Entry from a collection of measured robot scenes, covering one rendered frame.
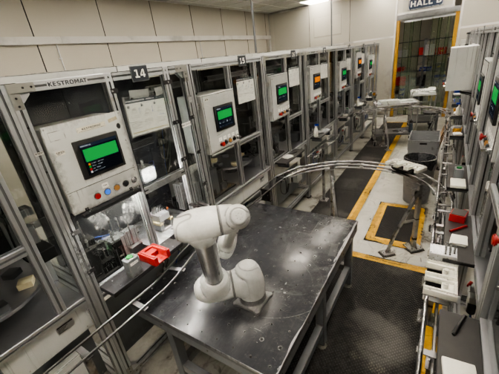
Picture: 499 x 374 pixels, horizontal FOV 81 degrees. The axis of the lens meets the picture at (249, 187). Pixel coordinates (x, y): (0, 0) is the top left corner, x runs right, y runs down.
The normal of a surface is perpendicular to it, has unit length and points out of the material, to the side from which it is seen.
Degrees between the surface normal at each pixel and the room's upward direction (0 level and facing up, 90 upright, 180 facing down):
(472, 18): 90
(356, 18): 90
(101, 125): 90
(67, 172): 90
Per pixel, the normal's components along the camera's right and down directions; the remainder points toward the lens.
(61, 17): 0.84, 0.12
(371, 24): -0.53, 0.40
